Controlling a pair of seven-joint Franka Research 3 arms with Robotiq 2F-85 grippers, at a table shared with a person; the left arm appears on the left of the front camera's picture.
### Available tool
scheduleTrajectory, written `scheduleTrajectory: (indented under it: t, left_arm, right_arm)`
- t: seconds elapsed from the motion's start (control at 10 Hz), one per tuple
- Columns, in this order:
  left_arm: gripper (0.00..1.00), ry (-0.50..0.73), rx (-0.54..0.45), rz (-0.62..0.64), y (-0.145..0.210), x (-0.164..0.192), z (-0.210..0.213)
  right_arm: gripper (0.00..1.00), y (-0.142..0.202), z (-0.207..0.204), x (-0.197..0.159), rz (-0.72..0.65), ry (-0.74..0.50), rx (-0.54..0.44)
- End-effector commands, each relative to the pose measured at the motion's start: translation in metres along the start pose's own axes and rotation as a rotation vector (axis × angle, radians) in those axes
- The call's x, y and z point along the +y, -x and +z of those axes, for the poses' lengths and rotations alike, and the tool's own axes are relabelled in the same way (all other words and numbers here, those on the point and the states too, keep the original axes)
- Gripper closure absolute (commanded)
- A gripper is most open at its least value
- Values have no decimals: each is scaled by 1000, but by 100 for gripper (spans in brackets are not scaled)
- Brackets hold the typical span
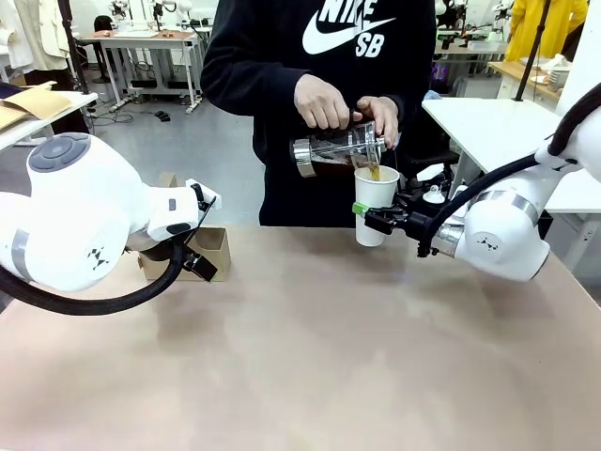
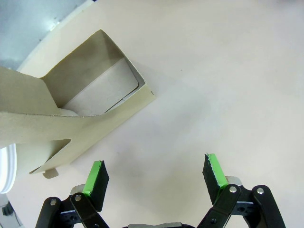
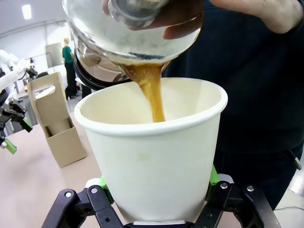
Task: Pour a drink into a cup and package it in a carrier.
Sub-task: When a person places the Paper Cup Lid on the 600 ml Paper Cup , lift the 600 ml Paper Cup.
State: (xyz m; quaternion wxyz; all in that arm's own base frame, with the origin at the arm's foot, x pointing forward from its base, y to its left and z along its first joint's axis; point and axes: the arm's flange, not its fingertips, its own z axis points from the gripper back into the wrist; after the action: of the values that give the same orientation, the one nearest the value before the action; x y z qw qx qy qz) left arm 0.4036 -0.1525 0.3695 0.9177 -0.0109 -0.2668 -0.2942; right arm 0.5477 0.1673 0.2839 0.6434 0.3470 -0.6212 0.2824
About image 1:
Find white stacked items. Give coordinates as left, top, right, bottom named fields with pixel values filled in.
left=547, top=53, right=573, bottom=92

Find person's left forearm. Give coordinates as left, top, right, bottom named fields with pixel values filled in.
left=384, top=46, right=439, bottom=156

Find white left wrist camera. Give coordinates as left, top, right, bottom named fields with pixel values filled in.
left=184, top=178, right=222, bottom=212

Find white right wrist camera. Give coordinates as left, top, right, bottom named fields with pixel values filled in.
left=398, top=163, right=447, bottom=210

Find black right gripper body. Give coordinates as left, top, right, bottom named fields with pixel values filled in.
left=404, top=210, right=440, bottom=244

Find person's left hand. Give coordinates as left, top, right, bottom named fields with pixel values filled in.
left=355, top=96, right=400, bottom=150

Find tall white paper cup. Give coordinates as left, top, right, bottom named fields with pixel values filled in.
left=353, top=166, right=401, bottom=248

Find person's right forearm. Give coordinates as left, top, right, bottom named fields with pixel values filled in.
left=200, top=41, right=314, bottom=118

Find black background chair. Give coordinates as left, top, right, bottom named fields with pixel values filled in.
left=92, top=14, right=114, bottom=85

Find person's right hand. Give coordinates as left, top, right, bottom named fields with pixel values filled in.
left=294, top=73, right=363, bottom=131

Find white hanging coat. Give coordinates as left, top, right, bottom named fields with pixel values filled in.
left=25, top=0, right=71, bottom=71

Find brown cardboard cup carrier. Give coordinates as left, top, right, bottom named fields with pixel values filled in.
left=137, top=171, right=232, bottom=283

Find person in yellow coat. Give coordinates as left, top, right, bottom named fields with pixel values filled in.
left=504, top=0, right=589, bottom=62

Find black tripod pole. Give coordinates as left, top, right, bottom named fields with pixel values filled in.
left=56, top=0, right=90, bottom=95
left=514, top=0, right=551, bottom=102

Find glass French press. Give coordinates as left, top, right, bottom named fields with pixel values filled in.
left=289, top=110, right=389, bottom=179

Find black Nike hoodie torso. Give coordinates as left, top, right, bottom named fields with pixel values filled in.
left=200, top=0, right=438, bottom=229

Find wooden workbench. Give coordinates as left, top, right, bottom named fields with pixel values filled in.
left=486, top=59, right=564, bottom=102

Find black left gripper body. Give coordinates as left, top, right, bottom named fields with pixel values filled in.
left=124, top=232, right=184, bottom=264

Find white desk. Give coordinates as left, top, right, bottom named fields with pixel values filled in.
left=421, top=96, right=601, bottom=288

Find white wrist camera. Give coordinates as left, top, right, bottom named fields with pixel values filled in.
left=184, top=178, right=222, bottom=212
left=398, top=163, right=447, bottom=210

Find white side table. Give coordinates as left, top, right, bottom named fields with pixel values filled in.
left=0, top=89, right=99, bottom=151

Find white lab table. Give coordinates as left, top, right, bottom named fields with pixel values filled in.
left=77, top=30, right=204, bottom=116

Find brown paper bag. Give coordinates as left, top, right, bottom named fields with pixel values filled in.
left=0, top=80, right=71, bottom=131

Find black office chair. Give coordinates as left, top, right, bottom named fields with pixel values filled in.
left=406, top=149, right=460, bottom=189

